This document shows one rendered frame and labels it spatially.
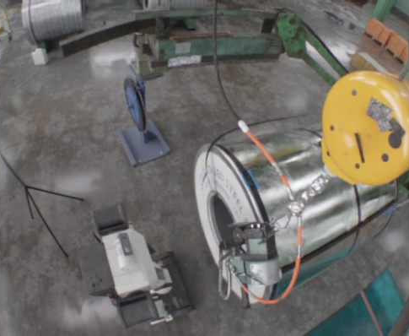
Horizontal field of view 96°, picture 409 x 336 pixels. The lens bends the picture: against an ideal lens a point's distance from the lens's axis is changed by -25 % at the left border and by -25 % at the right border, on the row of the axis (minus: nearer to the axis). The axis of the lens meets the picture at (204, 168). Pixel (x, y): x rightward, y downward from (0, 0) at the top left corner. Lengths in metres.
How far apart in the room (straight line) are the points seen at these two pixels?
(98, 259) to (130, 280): 0.16
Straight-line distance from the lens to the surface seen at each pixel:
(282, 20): 1.37
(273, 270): 1.00
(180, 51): 1.20
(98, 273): 1.03
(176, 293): 2.16
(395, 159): 0.39
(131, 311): 0.98
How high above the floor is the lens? 2.34
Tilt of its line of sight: 54 degrees down
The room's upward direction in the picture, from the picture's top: 12 degrees clockwise
